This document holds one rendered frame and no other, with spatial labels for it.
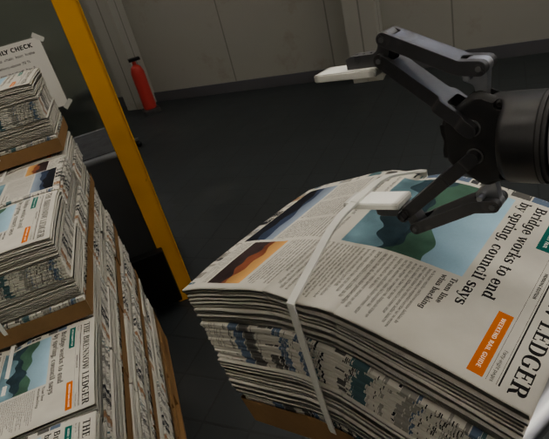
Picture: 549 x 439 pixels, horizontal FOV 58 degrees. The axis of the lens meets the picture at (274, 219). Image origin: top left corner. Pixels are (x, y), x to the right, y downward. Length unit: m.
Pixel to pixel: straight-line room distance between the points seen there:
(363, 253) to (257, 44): 5.31
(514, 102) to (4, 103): 1.47
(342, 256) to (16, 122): 1.32
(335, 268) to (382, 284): 0.06
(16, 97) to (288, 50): 4.27
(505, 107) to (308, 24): 5.13
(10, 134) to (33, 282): 0.63
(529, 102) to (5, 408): 1.04
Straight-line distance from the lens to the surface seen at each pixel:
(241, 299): 0.56
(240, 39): 5.85
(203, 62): 6.15
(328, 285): 0.50
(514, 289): 0.51
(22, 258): 1.19
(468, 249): 0.55
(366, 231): 0.57
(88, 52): 2.17
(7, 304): 1.26
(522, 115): 0.42
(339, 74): 0.49
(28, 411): 1.12
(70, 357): 1.18
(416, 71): 0.47
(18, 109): 1.69
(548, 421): 0.90
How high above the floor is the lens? 1.50
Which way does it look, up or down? 29 degrees down
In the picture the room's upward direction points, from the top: 15 degrees counter-clockwise
